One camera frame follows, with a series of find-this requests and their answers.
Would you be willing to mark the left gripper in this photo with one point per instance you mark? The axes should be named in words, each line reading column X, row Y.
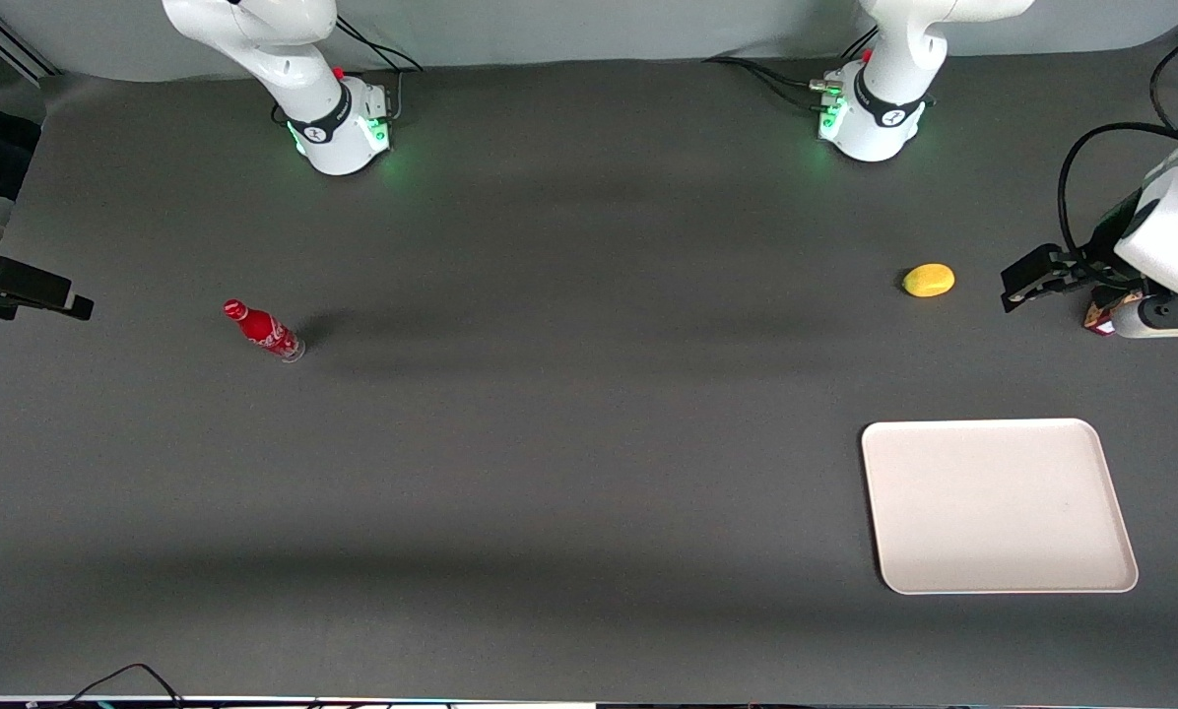
column 1104, row 242

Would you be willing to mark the red cookie box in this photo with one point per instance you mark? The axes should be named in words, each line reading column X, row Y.
column 1099, row 317

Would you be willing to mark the white rectangular tray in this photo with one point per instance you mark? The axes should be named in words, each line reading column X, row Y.
column 983, row 507

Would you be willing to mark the yellow lemon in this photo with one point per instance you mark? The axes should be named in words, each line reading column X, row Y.
column 929, row 281

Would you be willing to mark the red cola bottle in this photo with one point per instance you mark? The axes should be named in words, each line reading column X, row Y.
column 262, row 330

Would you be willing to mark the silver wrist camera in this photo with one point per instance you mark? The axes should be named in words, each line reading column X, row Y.
column 1175, row 317

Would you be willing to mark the dark aluminium rail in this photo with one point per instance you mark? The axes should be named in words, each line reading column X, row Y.
column 8, row 44

